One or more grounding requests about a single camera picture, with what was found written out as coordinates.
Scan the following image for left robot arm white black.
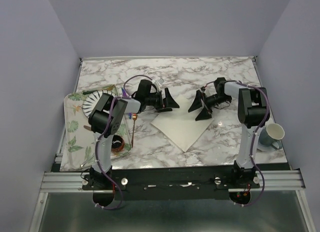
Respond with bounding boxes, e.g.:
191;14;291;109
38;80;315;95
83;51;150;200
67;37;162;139
88;79;180;189

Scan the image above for rose gold fork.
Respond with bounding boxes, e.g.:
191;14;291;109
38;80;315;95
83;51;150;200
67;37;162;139
131;114;138;147

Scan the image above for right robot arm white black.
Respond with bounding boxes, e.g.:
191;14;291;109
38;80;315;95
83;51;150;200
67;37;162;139
188;77;270;170

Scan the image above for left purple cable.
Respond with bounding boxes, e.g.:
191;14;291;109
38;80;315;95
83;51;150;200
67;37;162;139
94;75;153;210

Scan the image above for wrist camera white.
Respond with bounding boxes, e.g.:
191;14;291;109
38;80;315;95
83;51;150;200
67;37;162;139
200;85;210;96
151;78;165;91

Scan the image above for leaf pattern serving tray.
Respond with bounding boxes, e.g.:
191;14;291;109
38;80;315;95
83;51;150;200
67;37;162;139
60;86;119;172

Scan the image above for white plate blue stripes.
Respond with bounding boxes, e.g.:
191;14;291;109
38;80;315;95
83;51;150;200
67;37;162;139
82;90;104;118

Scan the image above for aluminium frame rail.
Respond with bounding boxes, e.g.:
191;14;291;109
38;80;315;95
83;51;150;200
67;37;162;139
40;170;306;193

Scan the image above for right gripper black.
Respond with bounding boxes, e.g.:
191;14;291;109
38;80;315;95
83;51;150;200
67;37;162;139
188;90;230;122

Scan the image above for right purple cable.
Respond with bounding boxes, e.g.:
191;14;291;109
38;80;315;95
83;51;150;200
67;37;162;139
203;80;271;208

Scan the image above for blue grey mug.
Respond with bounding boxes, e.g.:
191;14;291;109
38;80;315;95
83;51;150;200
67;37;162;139
258;123;285;150

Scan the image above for purple cable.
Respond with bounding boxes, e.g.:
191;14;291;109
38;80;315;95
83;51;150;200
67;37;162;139
94;75;153;210
203;80;271;208

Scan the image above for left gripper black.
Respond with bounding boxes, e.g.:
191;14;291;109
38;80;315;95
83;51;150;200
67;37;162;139
144;88;179;113

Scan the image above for black and copper small bowl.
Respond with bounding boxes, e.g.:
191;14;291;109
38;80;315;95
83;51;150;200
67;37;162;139
111;135;125;153

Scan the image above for iridescent purple utensil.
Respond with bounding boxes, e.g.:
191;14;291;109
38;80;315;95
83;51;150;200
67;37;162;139
121;87;132;119

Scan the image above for white cloth napkin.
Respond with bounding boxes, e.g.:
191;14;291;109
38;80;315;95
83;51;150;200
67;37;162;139
151;95;214;152

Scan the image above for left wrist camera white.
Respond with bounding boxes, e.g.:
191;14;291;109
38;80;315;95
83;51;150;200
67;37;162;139
151;78;165;91

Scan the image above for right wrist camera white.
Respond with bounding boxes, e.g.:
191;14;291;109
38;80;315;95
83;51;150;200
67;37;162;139
200;85;210;96

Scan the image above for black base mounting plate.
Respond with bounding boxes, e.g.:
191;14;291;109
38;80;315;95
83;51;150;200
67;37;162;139
82;165;260;201

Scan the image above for white saucer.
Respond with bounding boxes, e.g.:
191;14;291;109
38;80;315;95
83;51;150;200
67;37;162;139
257;141;283;152

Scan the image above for green chopsticks on tray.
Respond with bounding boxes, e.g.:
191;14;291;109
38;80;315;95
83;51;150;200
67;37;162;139
81;84;115;95

